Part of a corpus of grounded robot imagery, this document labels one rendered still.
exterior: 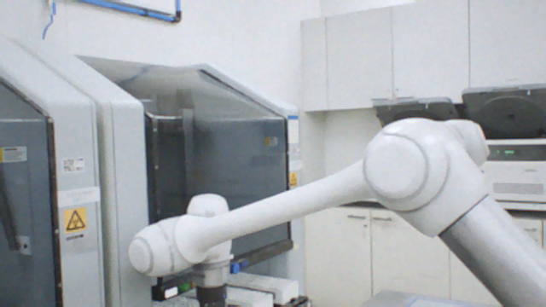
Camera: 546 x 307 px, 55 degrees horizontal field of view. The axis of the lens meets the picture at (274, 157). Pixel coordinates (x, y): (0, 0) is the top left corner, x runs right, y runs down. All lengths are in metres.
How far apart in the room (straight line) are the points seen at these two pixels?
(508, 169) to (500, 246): 2.49
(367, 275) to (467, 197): 2.89
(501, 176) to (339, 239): 1.14
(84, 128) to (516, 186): 2.62
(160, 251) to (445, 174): 0.57
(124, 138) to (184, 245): 0.30
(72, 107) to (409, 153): 0.69
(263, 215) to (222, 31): 2.38
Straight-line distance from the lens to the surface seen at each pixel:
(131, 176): 1.24
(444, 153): 0.78
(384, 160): 0.76
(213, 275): 1.25
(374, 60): 3.83
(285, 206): 1.05
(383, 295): 1.78
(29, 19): 2.46
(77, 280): 1.17
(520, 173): 3.29
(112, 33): 2.70
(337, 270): 3.75
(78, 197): 1.15
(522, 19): 3.61
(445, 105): 3.53
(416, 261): 3.51
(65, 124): 1.13
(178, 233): 1.08
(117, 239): 1.23
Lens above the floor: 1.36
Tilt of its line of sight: 3 degrees down
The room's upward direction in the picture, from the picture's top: 2 degrees counter-clockwise
